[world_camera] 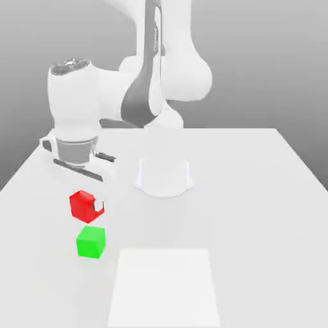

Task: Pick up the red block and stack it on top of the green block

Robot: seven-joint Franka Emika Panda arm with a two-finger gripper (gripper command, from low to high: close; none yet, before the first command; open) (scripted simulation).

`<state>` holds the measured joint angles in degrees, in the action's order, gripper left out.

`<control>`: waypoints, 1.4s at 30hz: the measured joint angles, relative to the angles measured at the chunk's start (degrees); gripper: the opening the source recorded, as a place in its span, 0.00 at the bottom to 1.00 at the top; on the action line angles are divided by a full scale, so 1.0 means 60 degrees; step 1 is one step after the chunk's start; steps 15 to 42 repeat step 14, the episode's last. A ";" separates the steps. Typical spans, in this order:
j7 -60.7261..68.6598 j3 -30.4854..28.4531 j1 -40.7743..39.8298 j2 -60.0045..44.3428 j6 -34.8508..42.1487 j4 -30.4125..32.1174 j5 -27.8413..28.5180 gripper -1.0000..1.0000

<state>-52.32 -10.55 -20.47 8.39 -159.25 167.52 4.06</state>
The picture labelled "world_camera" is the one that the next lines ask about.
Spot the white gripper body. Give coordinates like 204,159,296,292
50,156,114,192

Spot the small red cube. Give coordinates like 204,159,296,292
69,190,106,224

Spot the small green cube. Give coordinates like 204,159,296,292
76,225,106,260

